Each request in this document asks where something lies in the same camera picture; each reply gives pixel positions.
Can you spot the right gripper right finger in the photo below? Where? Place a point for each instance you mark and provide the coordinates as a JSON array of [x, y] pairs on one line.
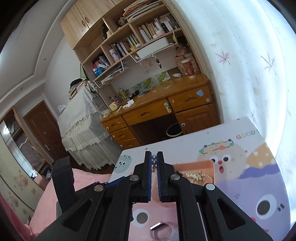
[[204, 212]]

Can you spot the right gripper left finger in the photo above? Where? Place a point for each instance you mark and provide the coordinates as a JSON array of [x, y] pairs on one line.
[[135, 188]]

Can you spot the pink blanket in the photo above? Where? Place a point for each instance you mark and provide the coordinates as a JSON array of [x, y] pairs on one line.
[[45, 212]]

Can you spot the pink storage tray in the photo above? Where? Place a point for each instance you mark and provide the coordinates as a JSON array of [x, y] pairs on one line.
[[199, 172]]

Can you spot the pink smart watch band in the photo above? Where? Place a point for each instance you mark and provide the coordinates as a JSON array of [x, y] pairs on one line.
[[164, 231]]

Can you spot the cartoon printed mat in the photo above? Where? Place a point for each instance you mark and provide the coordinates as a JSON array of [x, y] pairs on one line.
[[221, 183]]

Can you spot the white lace covered furniture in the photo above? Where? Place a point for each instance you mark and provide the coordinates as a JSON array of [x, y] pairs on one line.
[[83, 134]]

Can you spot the brown wooden door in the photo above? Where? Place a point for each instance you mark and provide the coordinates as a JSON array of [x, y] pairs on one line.
[[45, 129]]

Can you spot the wooden desk with drawers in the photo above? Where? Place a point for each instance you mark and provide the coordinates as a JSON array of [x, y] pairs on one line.
[[186, 102]]

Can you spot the wooden bookshelf hutch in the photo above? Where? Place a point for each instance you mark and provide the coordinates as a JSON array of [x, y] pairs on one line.
[[105, 34]]

